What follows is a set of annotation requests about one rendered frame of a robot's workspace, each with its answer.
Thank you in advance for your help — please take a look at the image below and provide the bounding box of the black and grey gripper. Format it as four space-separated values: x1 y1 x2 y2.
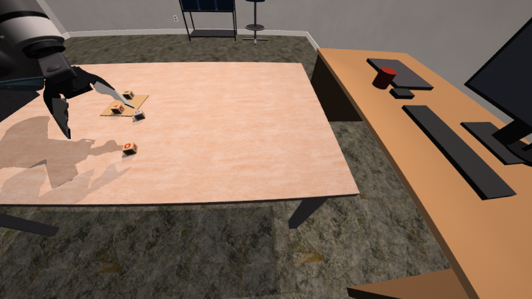
22 40 135 139

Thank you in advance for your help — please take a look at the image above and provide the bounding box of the tan mat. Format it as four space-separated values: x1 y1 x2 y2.
100 95 149 117

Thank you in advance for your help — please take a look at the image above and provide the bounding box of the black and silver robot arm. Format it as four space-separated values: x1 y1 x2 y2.
0 0 77 91

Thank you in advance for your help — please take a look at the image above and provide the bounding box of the wooden letter block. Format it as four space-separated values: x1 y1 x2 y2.
122 90 135 99
122 142 138 156
133 109 145 121
111 104 125 114

